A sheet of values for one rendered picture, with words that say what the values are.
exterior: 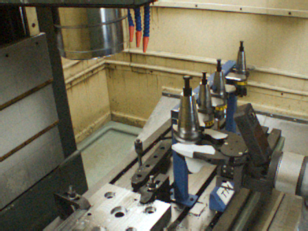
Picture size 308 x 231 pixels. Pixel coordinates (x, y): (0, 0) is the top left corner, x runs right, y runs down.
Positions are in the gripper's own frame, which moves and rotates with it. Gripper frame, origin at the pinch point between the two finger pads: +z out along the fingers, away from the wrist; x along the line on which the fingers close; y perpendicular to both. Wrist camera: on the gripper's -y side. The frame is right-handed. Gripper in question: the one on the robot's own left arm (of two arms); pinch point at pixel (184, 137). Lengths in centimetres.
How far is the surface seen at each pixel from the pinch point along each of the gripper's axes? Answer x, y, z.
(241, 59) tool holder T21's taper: 61, 4, 8
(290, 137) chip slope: 92, 49, -8
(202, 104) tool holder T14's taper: 27.9, 7.1, 8.5
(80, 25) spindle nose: -5.5, -23.0, 18.8
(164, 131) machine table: 61, 41, 41
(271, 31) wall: 102, 4, 7
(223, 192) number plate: 28.3, 36.2, 1.0
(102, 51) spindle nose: -3.2, -17.3, 16.0
